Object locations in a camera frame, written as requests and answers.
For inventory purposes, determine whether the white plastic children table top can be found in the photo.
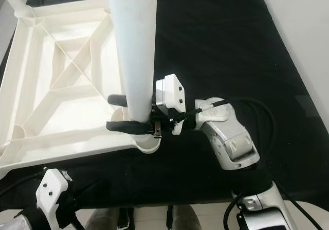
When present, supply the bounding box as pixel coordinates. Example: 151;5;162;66
0;0;162;180

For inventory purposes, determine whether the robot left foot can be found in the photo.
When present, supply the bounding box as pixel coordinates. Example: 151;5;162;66
82;207;129;230

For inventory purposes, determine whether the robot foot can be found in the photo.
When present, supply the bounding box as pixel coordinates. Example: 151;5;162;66
164;205;204;230
82;207;129;230

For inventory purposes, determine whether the black tablecloth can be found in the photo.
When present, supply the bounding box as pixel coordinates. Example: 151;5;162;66
0;0;329;210

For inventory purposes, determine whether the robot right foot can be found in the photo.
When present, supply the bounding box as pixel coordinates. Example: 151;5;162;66
164;205;204;230

